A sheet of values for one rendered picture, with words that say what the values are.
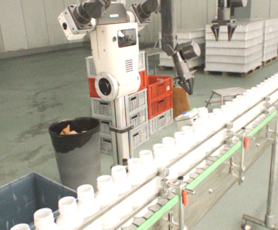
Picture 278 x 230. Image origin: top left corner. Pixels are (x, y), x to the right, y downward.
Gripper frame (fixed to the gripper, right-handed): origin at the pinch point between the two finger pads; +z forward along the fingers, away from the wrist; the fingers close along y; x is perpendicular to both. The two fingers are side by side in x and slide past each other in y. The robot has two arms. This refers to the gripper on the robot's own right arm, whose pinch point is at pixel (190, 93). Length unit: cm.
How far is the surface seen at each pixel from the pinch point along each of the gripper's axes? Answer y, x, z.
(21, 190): -68, 46, 13
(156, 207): -58, -14, 25
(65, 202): -85, -16, 9
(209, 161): -23.0, -13.5, 25.0
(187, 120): -10.4, -0.8, 10.2
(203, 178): -33.0, -15.7, 27.1
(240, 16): 958, 350, -122
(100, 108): 108, 190, -3
